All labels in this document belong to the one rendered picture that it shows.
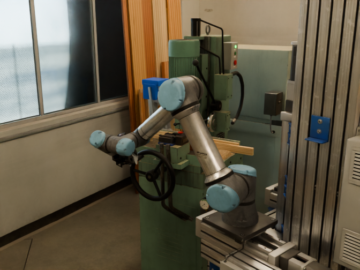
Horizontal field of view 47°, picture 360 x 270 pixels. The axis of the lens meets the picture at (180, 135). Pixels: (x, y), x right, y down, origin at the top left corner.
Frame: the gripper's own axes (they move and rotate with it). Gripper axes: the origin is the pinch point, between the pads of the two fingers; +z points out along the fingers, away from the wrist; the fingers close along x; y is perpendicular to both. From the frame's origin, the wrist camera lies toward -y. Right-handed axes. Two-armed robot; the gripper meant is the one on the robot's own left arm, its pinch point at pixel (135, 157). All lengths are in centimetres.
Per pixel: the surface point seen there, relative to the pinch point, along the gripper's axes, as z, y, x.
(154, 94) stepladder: 79, -86, -18
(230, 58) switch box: 34, -60, 54
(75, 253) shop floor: 77, 19, -97
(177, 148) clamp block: 14.7, -4.5, 17.4
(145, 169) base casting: 33.8, -7.6, -11.5
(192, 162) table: 28.1, -0.1, 19.6
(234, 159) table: 39, 1, 41
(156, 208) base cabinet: 47, 13, -15
